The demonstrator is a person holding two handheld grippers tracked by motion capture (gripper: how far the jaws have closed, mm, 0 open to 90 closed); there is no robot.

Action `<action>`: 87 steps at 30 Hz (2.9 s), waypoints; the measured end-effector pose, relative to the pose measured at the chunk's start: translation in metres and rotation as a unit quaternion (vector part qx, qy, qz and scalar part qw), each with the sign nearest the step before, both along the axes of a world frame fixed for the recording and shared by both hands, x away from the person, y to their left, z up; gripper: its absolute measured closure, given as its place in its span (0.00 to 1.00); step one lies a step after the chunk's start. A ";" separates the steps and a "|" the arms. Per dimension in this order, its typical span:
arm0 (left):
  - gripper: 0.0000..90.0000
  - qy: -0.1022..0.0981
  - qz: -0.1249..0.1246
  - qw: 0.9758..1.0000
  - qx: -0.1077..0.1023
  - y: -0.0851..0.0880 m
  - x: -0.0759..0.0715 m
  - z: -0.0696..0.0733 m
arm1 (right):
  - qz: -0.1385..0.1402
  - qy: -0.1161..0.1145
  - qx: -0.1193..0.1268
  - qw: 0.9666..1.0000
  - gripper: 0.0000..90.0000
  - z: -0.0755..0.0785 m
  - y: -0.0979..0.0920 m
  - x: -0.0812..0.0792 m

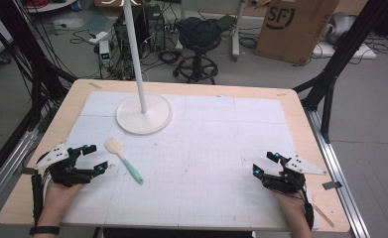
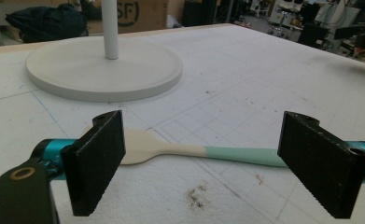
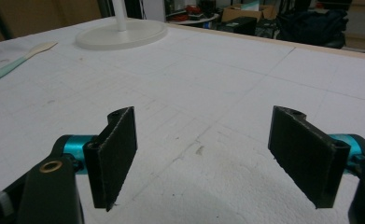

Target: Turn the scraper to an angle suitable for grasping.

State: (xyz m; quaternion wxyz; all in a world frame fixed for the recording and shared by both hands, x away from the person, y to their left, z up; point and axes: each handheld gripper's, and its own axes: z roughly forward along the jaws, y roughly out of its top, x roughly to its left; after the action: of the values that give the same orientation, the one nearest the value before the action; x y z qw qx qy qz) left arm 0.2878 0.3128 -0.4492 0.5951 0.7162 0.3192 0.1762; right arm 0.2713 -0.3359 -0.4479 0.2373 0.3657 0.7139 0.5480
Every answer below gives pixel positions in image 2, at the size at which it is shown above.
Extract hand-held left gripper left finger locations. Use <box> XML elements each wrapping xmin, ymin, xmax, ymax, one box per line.
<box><xmin>60</xmin><ymin>109</ymin><xmax>127</xmax><ymax>217</ymax></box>

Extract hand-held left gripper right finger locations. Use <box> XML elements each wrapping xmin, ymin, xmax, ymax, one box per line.
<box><xmin>276</xmin><ymin>110</ymin><xmax>365</xmax><ymax>219</ymax></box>

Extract wooden spoon with mint handle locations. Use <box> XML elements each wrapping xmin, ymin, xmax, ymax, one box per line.
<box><xmin>82</xmin><ymin>124</ymin><xmax>288</xmax><ymax>168</ymax></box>

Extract white round stand with pole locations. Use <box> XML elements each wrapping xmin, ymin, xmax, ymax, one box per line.
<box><xmin>24</xmin><ymin>0</ymin><xmax>184</xmax><ymax>103</ymax></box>

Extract dark bag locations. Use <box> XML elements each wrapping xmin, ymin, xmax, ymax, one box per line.
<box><xmin>5</xmin><ymin>3</ymin><xmax>89</xmax><ymax>44</ymax></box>

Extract cardboard box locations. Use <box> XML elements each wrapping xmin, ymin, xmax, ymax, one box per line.
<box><xmin>86</xmin><ymin>0</ymin><xmax>169</xmax><ymax>35</ymax></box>

